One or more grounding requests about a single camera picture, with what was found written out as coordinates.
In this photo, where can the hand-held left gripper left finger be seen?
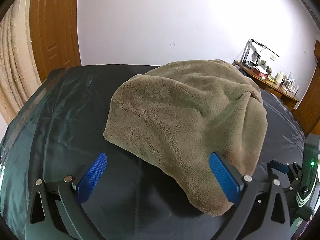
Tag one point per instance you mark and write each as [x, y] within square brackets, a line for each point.
[92, 177]

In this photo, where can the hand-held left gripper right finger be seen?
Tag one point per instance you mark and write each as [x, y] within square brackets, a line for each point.
[225, 180]

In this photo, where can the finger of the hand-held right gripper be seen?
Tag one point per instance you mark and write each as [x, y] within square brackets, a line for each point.
[277, 166]

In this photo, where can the brown fleece garment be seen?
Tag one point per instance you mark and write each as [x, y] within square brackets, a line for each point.
[175, 120]

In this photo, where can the bed with dark sheet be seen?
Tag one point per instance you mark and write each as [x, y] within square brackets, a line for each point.
[62, 130]

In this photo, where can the brown wooden wardrobe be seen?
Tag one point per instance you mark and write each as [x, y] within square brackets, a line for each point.
[310, 100]

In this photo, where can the wooden desk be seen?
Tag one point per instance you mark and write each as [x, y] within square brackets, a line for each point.
[275, 87]

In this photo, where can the clear plastic container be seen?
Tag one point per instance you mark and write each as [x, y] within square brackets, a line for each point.
[290, 86]

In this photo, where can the yellow packet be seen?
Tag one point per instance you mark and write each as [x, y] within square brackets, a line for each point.
[271, 79]

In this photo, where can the white kettle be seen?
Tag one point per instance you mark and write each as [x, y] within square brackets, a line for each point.
[279, 78]

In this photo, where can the red box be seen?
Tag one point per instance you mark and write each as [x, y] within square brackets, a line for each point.
[260, 73]

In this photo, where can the beige curtain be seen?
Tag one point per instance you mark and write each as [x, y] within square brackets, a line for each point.
[15, 67]

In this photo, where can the brown wooden door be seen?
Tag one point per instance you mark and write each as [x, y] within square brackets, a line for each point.
[52, 30]

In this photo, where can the white wall socket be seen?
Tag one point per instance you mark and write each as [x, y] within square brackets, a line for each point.
[273, 57]

